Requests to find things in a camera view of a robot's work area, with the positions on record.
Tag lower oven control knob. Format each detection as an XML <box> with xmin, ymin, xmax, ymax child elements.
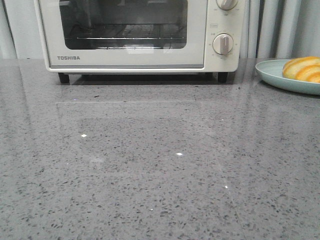
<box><xmin>212</xmin><ymin>33</ymin><xmax>234</xmax><ymax>56</ymax></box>

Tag glass oven door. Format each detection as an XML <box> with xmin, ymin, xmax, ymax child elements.
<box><xmin>34</xmin><ymin>0</ymin><xmax>209</xmax><ymax>70</ymax></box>

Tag oven control knob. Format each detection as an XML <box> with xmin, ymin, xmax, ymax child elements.
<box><xmin>212</xmin><ymin>33</ymin><xmax>234</xmax><ymax>56</ymax></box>
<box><xmin>216</xmin><ymin>0</ymin><xmax>238</xmax><ymax>11</ymax></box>

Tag striped croissant bread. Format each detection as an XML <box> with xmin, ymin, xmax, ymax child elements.
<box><xmin>282</xmin><ymin>56</ymin><xmax>320</xmax><ymax>83</ymax></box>

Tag upper oven control knob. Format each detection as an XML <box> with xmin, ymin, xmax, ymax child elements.
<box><xmin>216</xmin><ymin>0</ymin><xmax>238</xmax><ymax>11</ymax></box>

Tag light green plate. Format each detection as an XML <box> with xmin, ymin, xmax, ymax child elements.
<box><xmin>255</xmin><ymin>59</ymin><xmax>320</xmax><ymax>96</ymax></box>

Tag white Toshiba toaster oven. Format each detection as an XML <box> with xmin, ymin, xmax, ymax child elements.
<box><xmin>34</xmin><ymin>0</ymin><xmax>245</xmax><ymax>84</ymax></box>

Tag wire oven rack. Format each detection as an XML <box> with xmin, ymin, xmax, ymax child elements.
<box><xmin>65</xmin><ymin>24</ymin><xmax>187</xmax><ymax>40</ymax></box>

